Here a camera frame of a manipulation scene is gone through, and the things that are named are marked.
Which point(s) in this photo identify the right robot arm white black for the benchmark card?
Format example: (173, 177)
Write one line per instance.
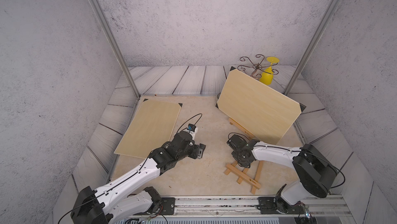
(316, 174)

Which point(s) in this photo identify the metal frame post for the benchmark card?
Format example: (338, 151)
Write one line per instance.
(329, 12)
(99, 13)

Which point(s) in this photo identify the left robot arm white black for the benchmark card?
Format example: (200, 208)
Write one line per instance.
(115, 201)

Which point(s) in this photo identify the wooden board black corners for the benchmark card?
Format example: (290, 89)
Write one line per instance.
(258, 108)
(150, 128)

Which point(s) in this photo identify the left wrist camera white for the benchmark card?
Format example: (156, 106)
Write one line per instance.
(192, 130)

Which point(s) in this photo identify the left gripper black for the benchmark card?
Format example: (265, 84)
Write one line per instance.
(195, 154)

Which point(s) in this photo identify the yellow plastic wine glass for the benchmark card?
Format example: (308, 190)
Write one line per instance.
(268, 73)

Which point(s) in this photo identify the metal scroll stand dark base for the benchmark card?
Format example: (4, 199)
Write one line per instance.
(257, 67)

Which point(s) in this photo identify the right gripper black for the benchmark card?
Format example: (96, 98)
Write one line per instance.
(243, 164)

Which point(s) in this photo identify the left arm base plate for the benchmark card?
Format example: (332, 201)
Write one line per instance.
(165, 206)

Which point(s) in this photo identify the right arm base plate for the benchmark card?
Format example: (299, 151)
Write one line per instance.
(266, 205)

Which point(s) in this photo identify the aluminium mounting rail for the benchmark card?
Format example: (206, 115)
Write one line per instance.
(328, 210)

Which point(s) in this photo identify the left metal frame post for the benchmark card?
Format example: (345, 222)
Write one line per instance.
(99, 13)

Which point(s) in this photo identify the small wooden easel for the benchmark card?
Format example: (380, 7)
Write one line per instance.
(248, 134)

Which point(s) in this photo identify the right metal frame post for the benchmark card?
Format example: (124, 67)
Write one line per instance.
(329, 12)

